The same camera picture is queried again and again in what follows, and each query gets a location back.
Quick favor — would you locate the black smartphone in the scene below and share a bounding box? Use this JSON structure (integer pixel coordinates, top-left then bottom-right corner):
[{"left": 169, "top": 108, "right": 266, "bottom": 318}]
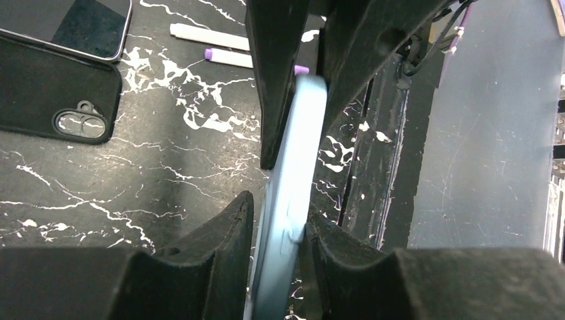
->
[{"left": 1, "top": 0, "right": 133, "bottom": 63}]

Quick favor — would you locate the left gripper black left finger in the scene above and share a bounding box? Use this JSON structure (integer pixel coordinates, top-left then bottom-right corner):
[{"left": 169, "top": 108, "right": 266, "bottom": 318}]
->
[{"left": 1, "top": 191, "right": 254, "bottom": 319}]

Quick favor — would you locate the white purple marker right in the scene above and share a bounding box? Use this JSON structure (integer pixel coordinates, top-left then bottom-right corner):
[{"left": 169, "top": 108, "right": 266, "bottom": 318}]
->
[{"left": 169, "top": 23, "right": 250, "bottom": 51}]

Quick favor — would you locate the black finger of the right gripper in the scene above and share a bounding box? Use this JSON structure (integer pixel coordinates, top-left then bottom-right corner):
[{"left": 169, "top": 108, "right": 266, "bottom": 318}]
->
[{"left": 245, "top": 0, "right": 309, "bottom": 170}]

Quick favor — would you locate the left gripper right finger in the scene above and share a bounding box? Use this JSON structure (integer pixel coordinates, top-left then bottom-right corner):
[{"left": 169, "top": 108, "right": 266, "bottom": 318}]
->
[{"left": 300, "top": 221, "right": 564, "bottom": 319}]

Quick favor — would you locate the black phone case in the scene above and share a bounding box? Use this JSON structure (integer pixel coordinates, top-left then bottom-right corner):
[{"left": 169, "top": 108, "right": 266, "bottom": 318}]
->
[{"left": 1, "top": 37, "right": 122, "bottom": 145}]

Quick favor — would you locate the white purple marker left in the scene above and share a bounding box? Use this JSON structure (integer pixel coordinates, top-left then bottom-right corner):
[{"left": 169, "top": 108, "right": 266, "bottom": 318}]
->
[{"left": 204, "top": 48, "right": 253, "bottom": 69}]

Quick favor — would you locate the white purple marker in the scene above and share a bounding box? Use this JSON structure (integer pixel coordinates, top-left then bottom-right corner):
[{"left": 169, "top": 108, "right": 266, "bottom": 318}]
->
[
  {"left": 169, "top": 23, "right": 250, "bottom": 51},
  {"left": 204, "top": 48, "right": 253, "bottom": 69}
]

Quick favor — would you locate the blue phone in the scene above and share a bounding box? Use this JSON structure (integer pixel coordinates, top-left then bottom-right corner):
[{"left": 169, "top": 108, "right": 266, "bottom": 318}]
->
[{"left": 243, "top": 75, "right": 328, "bottom": 319}]

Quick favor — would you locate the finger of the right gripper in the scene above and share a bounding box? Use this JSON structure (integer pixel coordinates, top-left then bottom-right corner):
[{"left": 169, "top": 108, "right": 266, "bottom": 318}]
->
[{"left": 316, "top": 0, "right": 449, "bottom": 130}]

